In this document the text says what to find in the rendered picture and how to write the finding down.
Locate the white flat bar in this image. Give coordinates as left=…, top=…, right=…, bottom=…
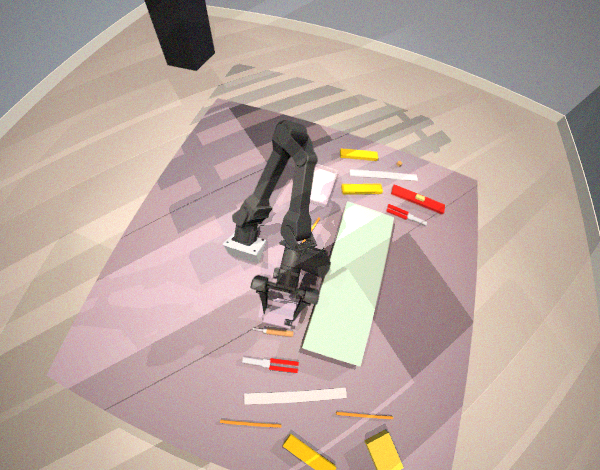
left=244, top=388, right=347, bottom=405
left=350, top=170, right=418, bottom=181

